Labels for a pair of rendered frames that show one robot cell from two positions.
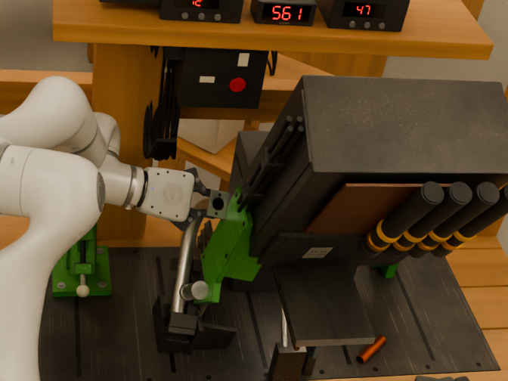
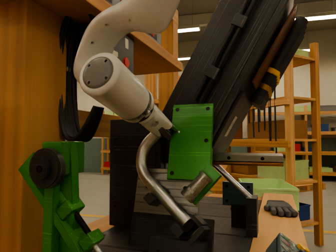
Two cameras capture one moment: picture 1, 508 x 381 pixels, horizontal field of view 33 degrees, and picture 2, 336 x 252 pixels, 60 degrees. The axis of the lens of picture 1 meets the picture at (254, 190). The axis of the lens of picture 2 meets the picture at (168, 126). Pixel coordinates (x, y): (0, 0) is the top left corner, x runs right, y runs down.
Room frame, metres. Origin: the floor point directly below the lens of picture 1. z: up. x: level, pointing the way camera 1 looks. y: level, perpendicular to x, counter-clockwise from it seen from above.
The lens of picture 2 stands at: (0.87, 0.69, 1.17)
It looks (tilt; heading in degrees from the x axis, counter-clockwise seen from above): 3 degrees up; 308
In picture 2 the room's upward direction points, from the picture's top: straight up
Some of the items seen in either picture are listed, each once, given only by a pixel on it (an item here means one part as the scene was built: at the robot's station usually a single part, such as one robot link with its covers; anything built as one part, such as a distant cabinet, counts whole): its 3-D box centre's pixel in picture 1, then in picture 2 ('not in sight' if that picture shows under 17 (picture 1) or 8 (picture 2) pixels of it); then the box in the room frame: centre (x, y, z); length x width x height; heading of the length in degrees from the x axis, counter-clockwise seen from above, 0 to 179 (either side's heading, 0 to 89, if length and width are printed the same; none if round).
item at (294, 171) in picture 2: not in sight; (236, 138); (2.69, -3.24, 1.19); 2.30 x 0.55 x 2.39; 155
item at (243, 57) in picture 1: (219, 63); (104, 57); (1.56, 0.12, 1.42); 0.17 x 0.12 x 0.15; 108
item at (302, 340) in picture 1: (311, 272); (217, 158); (1.32, -0.15, 1.11); 0.39 x 0.16 x 0.03; 18
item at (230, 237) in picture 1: (240, 241); (193, 140); (1.31, 0.01, 1.17); 0.13 x 0.12 x 0.20; 108
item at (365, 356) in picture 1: (371, 349); not in sight; (1.33, -0.33, 0.91); 0.09 x 0.02 x 0.02; 146
